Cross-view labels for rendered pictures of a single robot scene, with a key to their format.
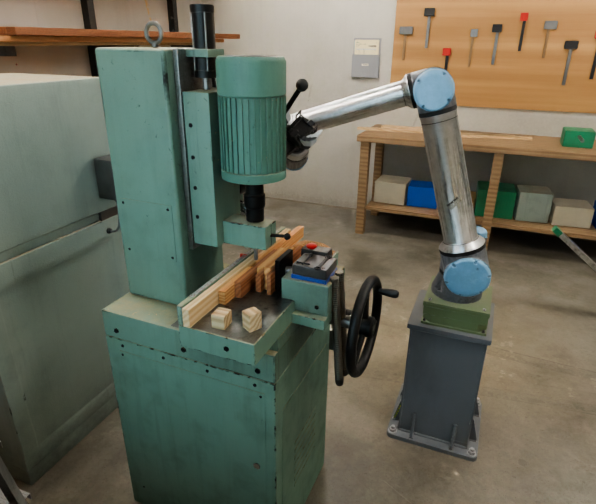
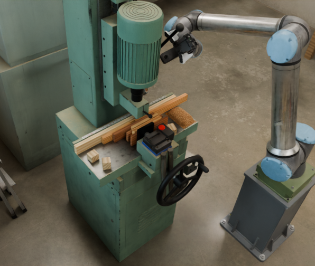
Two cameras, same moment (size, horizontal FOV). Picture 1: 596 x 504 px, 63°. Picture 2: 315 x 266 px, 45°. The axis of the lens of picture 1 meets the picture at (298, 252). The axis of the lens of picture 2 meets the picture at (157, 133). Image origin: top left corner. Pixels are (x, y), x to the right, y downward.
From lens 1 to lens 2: 82 cm
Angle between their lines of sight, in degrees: 28
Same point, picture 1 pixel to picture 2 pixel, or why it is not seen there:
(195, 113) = (106, 34)
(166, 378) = not seen: hidden behind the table
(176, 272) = (92, 110)
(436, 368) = (255, 204)
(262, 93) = (137, 41)
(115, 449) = not seen: hidden behind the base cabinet
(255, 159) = (130, 75)
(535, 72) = not seen: outside the picture
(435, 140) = (275, 80)
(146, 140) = (81, 38)
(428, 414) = (245, 225)
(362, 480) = (187, 242)
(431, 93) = (277, 50)
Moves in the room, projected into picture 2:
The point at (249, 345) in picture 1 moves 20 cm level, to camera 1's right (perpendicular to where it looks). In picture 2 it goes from (97, 178) to (139, 197)
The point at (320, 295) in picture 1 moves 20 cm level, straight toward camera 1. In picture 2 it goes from (152, 160) to (127, 191)
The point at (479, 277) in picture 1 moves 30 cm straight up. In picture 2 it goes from (281, 173) to (303, 128)
